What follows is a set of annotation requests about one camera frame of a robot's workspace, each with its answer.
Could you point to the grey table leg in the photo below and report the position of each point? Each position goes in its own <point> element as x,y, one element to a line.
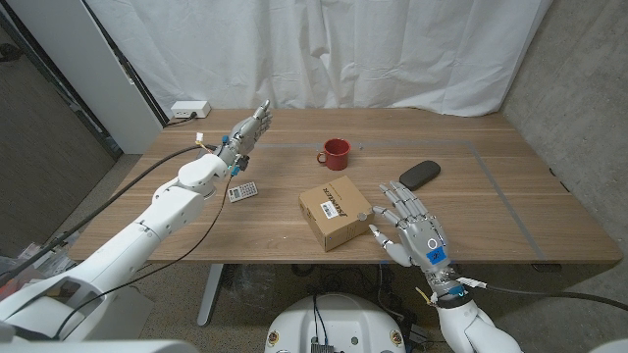
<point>210,294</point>

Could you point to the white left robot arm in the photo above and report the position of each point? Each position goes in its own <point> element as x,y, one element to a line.
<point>172,206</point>

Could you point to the small silver coin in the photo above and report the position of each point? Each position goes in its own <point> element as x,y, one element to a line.
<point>363,216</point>

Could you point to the grey power brick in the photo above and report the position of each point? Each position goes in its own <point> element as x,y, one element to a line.
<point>419,335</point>

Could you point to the brown cardboard packing box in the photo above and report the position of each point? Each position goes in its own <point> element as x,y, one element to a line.
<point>343,196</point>

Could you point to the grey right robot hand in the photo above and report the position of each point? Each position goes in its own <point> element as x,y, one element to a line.
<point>422,240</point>

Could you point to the red enamel mug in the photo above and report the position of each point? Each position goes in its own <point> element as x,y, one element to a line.
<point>337,157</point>

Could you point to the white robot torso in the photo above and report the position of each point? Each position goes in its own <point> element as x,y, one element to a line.
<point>336,323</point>

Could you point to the white power strip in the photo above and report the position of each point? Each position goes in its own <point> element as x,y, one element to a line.
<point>189,109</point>

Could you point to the floor clutter pile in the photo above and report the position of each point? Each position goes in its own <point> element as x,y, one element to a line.
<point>39,252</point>

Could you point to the dark oval glasses case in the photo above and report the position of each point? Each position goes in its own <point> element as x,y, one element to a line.
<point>419,175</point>

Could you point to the small grey calculator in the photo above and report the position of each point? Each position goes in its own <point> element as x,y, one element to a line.
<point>243,192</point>

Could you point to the white floor plate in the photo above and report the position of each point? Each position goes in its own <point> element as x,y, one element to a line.
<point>130,314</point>

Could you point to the white cabinet panel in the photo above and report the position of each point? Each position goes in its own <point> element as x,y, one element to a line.
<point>88,73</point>

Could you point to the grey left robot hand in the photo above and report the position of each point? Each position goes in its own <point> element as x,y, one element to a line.
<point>247,135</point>

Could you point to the white fabric curtain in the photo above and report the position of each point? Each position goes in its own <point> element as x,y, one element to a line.
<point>319,54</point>

